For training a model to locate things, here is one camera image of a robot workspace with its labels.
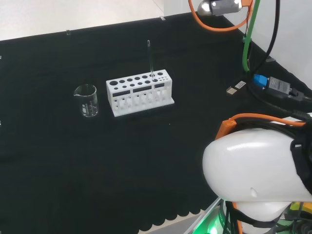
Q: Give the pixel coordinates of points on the white test tube rack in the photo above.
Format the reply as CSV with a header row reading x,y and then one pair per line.
x,y
126,93

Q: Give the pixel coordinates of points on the clear glass rod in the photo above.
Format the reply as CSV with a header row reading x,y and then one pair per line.
x,y
150,58

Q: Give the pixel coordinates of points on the small clear glass beaker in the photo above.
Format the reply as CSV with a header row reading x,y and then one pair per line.
x,y
85,107

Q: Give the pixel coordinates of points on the plug with white label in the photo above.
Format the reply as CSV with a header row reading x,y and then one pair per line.
x,y
237,86

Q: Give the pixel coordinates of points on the black bench cloth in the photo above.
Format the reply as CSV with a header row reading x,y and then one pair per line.
x,y
73,158

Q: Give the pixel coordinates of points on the small clear cloth clip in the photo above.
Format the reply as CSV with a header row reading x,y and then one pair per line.
x,y
162,17
68,32

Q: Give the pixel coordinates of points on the silver grey metal fitting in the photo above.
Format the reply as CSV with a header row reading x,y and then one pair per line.
x,y
219,7

